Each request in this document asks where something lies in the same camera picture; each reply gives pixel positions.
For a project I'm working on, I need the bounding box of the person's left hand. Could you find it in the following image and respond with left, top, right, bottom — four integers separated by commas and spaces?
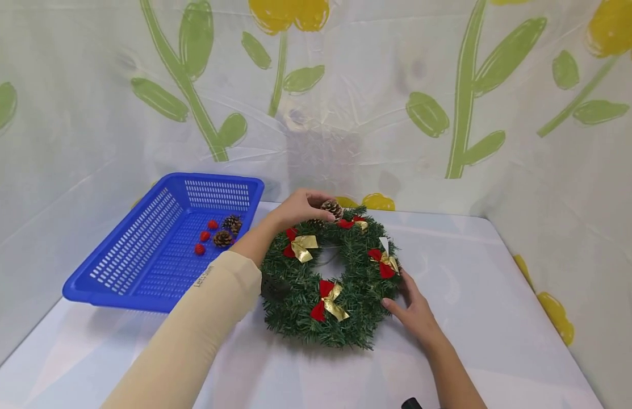
267, 189, 338, 236

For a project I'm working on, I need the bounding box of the person's right hand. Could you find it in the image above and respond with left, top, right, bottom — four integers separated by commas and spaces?
381, 269, 443, 349

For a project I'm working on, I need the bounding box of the frosted brown pine cone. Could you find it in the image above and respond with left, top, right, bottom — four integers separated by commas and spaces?
321, 199, 344, 222

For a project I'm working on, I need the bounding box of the green pine wreath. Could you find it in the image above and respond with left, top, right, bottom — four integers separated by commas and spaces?
259, 205, 403, 350

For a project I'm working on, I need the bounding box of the person's right forearm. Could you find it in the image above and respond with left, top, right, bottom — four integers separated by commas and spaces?
422, 329, 488, 409

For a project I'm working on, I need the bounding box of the person's left forearm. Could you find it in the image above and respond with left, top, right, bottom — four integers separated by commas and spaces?
100, 217, 279, 409

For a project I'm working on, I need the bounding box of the red and gold bow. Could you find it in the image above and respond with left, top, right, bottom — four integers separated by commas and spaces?
283, 227, 320, 264
367, 248, 400, 279
310, 279, 350, 323
337, 215, 370, 232

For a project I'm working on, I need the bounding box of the blue plastic basket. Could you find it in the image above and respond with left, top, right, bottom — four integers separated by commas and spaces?
62, 172, 265, 314

